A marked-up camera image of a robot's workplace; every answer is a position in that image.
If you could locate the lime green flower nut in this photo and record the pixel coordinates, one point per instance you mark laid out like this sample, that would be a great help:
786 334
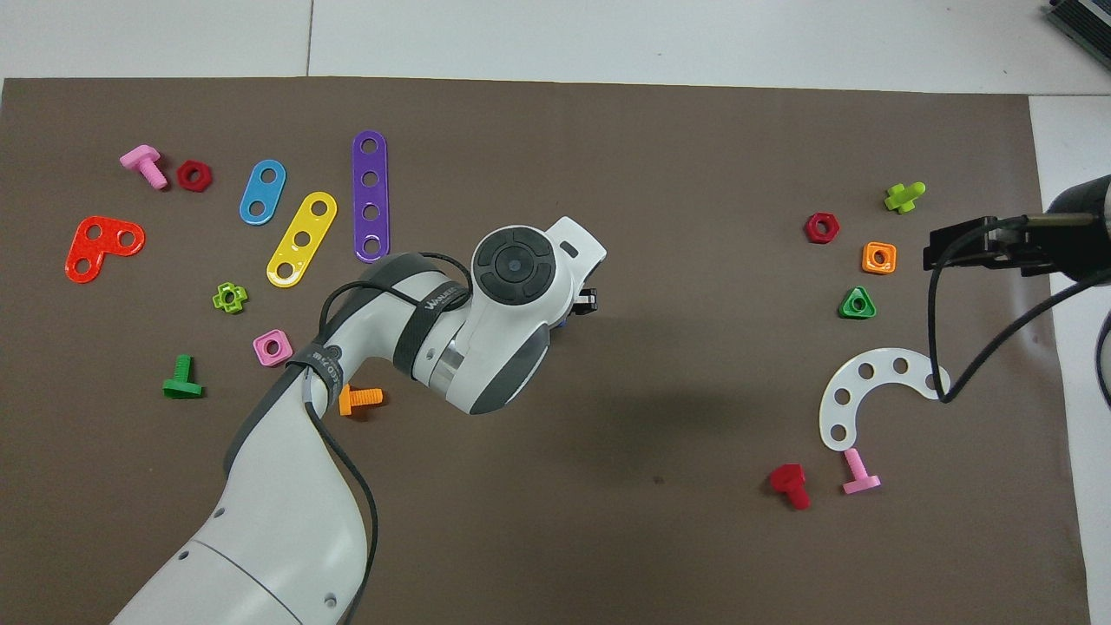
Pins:
240 295

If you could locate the grey ribbed device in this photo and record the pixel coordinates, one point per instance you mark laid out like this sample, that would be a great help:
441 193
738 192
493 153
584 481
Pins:
1083 17

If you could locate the green triangle nut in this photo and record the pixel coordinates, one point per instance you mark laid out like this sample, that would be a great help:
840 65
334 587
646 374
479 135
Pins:
846 311

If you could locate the green plastic screw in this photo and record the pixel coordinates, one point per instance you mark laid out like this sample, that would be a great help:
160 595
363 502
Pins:
182 382

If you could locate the white curved perforated plate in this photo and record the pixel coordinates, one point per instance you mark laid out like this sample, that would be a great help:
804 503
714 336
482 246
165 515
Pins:
853 384

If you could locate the blue two-hole plate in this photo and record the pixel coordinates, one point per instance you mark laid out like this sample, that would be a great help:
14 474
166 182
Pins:
263 192

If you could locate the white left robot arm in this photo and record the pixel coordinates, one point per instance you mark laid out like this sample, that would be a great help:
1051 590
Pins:
286 521

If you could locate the orange heart-shaped plate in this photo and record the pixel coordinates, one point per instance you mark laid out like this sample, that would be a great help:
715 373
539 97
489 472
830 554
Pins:
102 250

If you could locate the pink square nut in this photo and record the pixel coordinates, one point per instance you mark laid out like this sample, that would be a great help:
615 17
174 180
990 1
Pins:
260 356

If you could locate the orange plastic screw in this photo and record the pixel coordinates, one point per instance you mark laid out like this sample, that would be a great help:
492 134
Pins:
360 398

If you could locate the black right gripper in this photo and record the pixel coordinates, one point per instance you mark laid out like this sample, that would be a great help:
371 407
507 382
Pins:
1068 252

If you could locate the red hexagon nut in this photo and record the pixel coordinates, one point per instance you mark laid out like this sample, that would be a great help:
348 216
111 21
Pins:
206 182
831 234

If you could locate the lime green cross screw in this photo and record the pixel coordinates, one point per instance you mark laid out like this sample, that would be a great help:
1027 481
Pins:
903 198

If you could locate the purple four-hole plate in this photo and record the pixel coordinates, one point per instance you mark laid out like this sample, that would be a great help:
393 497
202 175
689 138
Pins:
370 196

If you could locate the red plastic screw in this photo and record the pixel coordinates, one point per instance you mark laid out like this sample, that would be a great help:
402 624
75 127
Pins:
788 479

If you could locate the pink plastic screw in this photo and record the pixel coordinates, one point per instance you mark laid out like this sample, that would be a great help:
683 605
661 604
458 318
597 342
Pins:
143 159
859 476

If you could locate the orange square nut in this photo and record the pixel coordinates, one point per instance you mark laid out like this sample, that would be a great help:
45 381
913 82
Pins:
868 266

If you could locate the yellow three-hole plate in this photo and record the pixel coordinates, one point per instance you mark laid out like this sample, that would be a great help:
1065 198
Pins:
311 224

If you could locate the brown table mat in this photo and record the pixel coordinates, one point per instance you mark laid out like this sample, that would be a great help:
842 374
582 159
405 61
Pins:
694 174

